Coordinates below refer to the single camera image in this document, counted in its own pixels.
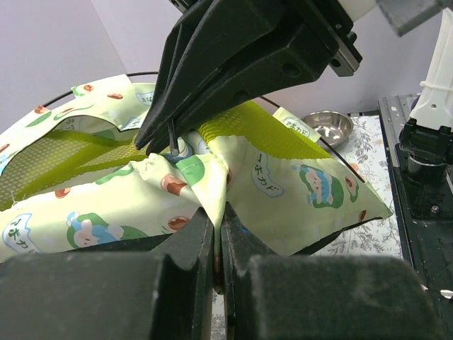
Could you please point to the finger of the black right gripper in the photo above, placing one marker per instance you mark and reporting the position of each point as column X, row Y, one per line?
column 205, row 37

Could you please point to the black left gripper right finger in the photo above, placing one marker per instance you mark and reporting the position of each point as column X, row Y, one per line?
column 268, row 296

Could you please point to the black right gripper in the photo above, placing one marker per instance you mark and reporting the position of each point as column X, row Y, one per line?
column 265, row 45

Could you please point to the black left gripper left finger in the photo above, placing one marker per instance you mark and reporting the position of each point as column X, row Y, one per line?
column 165, row 293

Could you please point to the green avocado print pet tent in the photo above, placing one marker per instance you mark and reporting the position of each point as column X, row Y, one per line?
column 72, row 178

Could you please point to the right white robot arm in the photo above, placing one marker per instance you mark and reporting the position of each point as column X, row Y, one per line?
column 427, row 136

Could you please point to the loose steel pet bowl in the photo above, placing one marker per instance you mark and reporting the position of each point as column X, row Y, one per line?
column 334, row 128

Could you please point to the floral patterned tablecloth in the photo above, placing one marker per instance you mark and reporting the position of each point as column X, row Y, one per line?
column 368, row 177

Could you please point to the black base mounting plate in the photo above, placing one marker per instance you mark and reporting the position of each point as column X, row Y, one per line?
column 423, row 210

